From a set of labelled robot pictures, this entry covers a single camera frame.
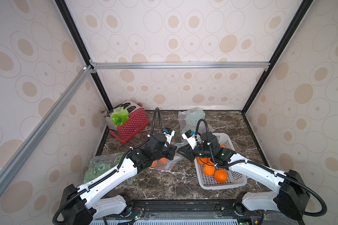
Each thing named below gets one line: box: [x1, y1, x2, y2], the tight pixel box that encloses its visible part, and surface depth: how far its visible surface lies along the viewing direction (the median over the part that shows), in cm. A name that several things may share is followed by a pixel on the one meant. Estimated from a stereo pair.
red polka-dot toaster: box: [101, 101, 150, 143], surface depth 97 cm
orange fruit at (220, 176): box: [214, 169, 228, 184], surface depth 81 cm
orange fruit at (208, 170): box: [202, 164, 216, 176], surface depth 83 cm
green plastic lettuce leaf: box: [110, 105, 130, 127], surface depth 91 cm
